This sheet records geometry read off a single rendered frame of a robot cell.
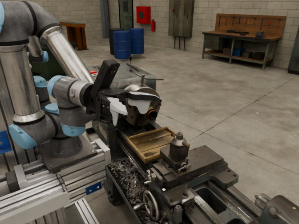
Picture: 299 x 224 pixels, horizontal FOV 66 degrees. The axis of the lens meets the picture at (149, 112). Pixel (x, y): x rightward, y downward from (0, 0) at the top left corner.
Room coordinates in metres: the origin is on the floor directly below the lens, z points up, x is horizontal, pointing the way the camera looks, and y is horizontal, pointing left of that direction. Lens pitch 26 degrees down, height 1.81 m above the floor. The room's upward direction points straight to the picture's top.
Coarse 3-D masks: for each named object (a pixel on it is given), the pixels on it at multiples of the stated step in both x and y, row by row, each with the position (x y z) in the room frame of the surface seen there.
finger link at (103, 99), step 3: (99, 96) 0.55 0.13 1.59; (102, 96) 0.54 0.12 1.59; (105, 96) 0.54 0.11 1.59; (108, 96) 0.54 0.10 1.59; (111, 96) 0.55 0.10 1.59; (114, 96) 0.56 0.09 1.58; (102, 99) 0.52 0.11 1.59; (105, 99) 0.52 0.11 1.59; (102, 102) 0.51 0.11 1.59; (105, 102) 0.51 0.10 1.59; (108, 102) 0.50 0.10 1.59; (108, 105) 0.50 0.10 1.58
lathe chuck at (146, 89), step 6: (138, 84) 1.67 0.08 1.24; (144, 84) 1.70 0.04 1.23; (132, 90) 1.59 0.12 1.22; (138, 90) 1.58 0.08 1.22; (144, 90) 1.60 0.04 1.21; (150, 90) 1.63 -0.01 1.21; (126, 102) 1.53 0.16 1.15; (132, 108) 1.56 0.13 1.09; (132, 114) 1.55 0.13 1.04; (132, 120) 1.55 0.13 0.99; (150, 120) 1.63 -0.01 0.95
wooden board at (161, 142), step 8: (160, 128) 1.58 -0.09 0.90; (168, 128) 1.58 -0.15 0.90; (136, 136) 1.48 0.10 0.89; (144, 136) 1.50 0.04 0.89; (160, 136) 1.50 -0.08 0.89; (168, 136) 1.50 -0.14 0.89; (136, 144) 1.39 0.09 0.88; (152, 144) 1.39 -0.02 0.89; (160, 144) 1.39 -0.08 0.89; (168, 144) 1.39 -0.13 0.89; (136, 152) 1.31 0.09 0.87; (144, 152) 1.29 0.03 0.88; (144, 160) 1.20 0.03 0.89; (152, 160) 1.22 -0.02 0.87
